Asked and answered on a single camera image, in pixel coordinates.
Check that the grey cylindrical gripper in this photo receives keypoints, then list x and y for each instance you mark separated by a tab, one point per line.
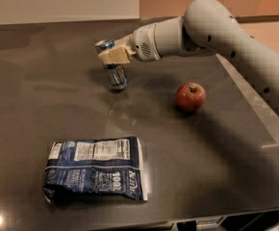
141	43

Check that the blue silver redbull can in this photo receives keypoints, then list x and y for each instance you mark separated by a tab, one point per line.
116	74

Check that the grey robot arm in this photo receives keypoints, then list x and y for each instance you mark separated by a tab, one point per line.
206	27

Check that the red apple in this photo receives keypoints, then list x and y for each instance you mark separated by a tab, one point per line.
190	97

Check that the dark blue chip bag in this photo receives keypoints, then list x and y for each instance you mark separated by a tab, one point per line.
109	166

